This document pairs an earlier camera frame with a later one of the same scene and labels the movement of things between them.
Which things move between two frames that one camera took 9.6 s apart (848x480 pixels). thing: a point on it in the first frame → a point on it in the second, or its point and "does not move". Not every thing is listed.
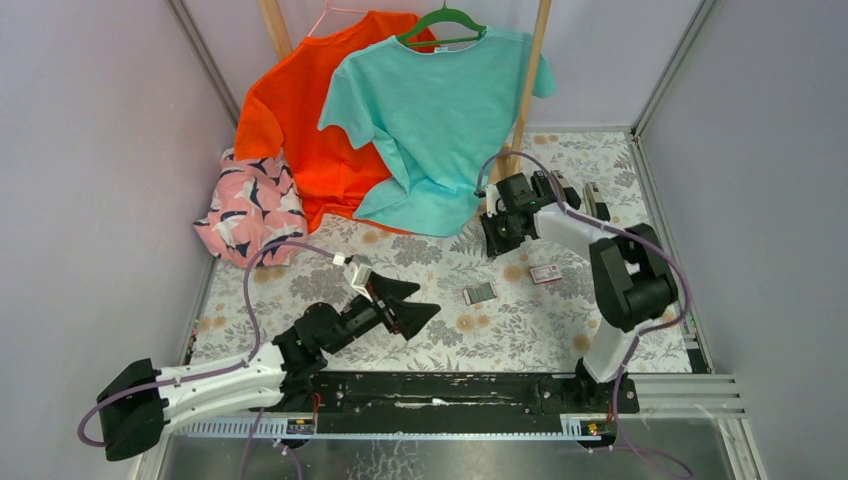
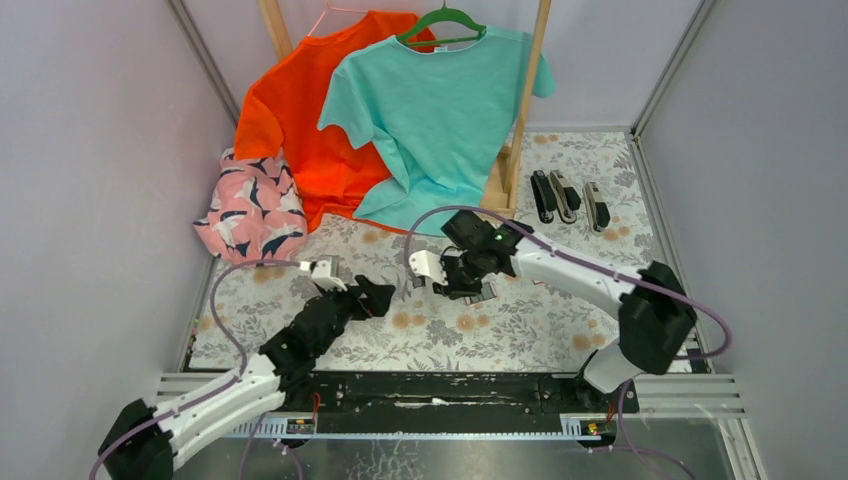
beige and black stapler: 569,195 does not move
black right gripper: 495,246 → 454,290
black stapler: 541,185 does not move
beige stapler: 595,205 does not move
